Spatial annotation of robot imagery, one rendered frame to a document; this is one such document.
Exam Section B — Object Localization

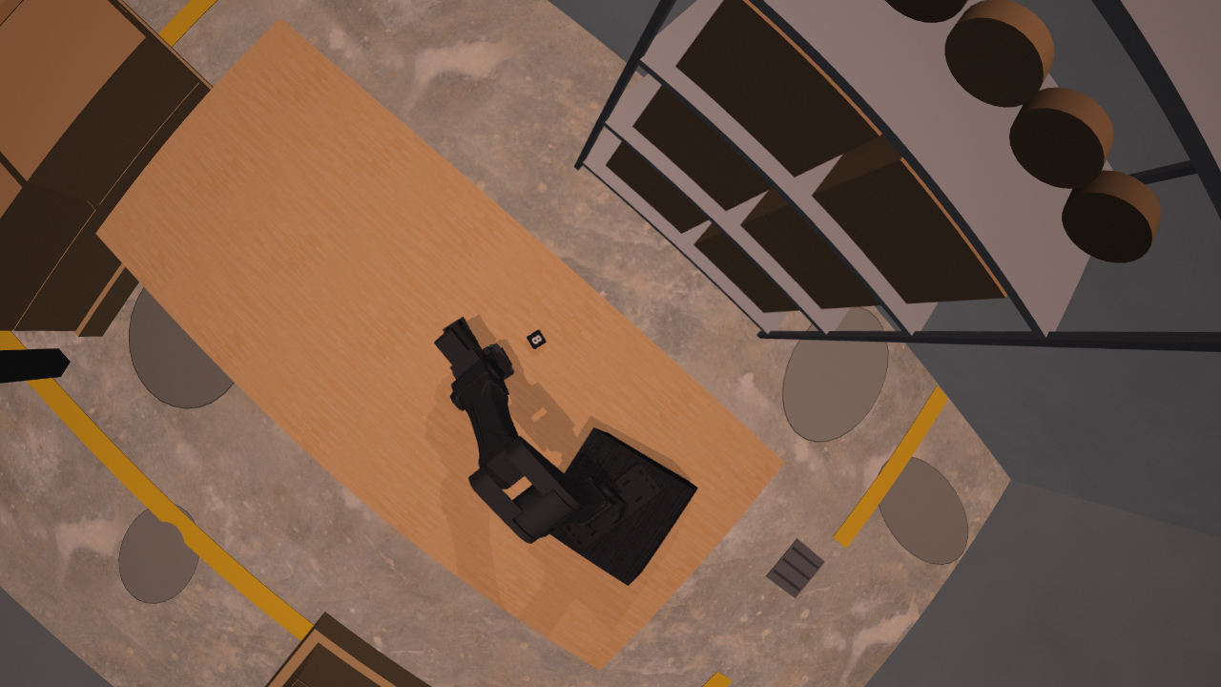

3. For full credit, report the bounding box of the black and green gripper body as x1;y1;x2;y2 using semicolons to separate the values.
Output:
452;343;514;379

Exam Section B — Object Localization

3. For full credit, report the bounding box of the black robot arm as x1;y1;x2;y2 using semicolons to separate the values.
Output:
435;317;661;550

